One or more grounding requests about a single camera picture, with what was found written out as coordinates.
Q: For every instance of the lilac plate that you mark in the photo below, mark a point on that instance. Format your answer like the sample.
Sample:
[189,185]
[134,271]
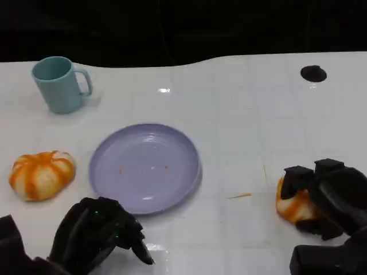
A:
[143,172]

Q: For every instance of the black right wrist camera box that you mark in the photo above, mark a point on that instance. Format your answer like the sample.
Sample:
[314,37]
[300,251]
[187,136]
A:
[324,259]

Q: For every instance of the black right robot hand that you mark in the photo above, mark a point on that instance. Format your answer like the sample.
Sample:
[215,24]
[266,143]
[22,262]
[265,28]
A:
[341,197]

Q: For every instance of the orange and white toy bread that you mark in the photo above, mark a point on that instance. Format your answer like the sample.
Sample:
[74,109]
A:
[41,176]
[295,207]

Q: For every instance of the pale green mug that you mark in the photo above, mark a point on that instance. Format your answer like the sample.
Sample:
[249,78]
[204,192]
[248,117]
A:
[57,88]

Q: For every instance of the thin orange sliver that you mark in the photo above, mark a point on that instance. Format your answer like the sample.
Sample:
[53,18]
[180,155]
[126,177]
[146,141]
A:
[241,195]

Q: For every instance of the black round table grommet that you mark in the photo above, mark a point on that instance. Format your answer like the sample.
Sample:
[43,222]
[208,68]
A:
[313,73]

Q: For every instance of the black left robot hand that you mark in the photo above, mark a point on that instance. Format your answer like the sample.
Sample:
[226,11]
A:
[94,229]

